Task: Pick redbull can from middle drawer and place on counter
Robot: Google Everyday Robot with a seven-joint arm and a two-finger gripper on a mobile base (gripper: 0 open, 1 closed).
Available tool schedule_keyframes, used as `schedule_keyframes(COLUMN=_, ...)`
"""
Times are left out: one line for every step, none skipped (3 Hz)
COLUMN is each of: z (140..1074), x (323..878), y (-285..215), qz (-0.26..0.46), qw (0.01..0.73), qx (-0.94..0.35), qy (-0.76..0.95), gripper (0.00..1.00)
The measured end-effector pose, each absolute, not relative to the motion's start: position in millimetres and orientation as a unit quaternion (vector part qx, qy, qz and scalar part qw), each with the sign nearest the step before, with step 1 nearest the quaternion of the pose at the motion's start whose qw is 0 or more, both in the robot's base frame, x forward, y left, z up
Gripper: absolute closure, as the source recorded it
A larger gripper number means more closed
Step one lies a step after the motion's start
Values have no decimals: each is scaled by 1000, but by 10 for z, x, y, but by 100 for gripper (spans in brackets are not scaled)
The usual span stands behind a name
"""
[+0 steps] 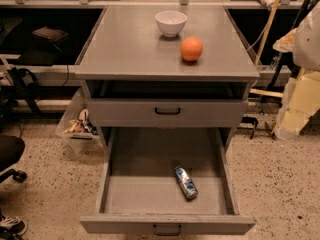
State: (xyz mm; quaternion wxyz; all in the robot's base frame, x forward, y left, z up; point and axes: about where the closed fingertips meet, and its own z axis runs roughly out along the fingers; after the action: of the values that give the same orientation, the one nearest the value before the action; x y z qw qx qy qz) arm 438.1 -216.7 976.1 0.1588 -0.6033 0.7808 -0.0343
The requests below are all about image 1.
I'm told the grey drawer cabinet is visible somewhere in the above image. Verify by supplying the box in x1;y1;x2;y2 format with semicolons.
77;5;259;147

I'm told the dark box on shelf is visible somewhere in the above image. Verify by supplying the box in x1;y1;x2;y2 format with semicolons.
32;26;69;43

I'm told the black white sneaker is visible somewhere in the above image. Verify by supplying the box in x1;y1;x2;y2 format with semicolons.
0;215;27;236

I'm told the orange fruit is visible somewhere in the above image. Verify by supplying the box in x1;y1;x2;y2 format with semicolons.
180;37;203;62

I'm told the wooden frame stand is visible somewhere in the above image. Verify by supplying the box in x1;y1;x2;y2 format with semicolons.
250;0;282;98

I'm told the open grey drawer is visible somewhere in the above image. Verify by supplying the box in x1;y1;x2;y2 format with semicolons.
80;128;255;235

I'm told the black office chair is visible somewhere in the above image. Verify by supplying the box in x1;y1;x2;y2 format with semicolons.
0;135;27;183

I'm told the black drawer handle upper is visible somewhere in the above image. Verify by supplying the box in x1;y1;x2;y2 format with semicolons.
154;107;181;116

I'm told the clear plastic bin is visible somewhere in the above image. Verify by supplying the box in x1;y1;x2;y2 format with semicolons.
56;88;102;153

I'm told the white bowl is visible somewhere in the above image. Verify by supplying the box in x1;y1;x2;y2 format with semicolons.
155;11;187;37

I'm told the blue silver redbull can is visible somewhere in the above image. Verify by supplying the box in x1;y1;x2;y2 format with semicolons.
174;166;198;200

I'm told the black drawer handle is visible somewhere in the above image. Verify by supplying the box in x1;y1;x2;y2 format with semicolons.
153;224;182;237
154;107;181;116

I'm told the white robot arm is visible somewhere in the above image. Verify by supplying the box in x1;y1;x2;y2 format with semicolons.
273;2;320;139

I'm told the black drawer handle lower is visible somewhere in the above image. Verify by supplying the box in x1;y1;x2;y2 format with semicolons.
153;224;182;237

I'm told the closed grey drawer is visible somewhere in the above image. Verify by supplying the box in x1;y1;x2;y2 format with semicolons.
87;99;248;128

